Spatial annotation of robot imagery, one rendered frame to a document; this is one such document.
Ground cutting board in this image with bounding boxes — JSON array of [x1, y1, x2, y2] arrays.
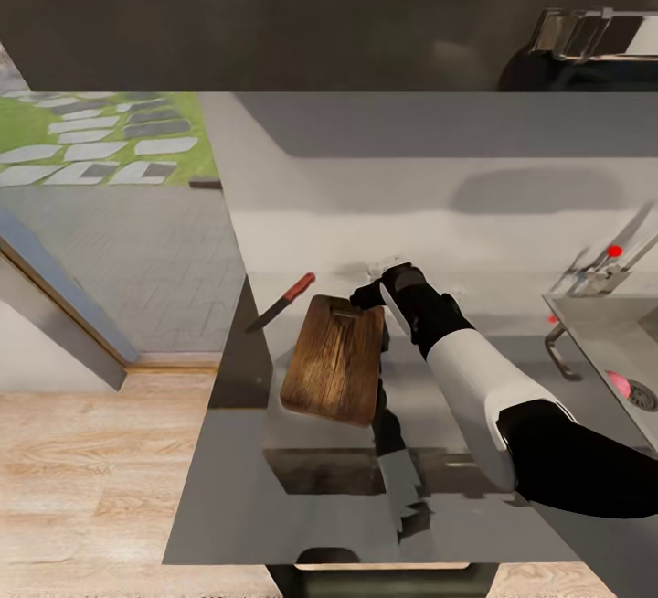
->
[[280, 294, 385, 425]]

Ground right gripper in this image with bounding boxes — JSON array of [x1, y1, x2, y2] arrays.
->
[[349, 281, 385, 310]]

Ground vidalia onion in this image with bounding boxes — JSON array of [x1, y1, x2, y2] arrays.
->
[[606, 370, 632, 400]]

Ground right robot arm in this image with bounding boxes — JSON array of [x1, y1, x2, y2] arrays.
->
[[349, 255, 658, 598]]

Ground parer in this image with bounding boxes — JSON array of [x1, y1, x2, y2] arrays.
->
[[247, 273, 315, 332]]

